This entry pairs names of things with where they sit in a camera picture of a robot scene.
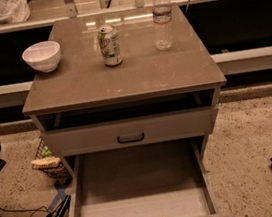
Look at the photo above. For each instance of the wire basket with snacks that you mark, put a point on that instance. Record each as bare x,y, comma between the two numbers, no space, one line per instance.
48,163

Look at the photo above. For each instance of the clear plastic water bottle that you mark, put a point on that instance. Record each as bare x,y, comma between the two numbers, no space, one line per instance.
162,21

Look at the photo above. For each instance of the white bowl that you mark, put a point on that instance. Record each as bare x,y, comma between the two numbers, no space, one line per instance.
43,56

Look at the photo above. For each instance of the white plastic bag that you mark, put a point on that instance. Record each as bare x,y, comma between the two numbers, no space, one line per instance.
12,11

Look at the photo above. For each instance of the green white soda can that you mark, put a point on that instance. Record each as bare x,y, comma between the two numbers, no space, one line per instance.
109,45

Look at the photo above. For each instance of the grey drawer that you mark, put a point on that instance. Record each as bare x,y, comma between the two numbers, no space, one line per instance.
120,134
159,180

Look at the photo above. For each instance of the grey drawer cabinet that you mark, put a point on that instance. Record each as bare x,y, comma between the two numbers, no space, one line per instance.
83,91

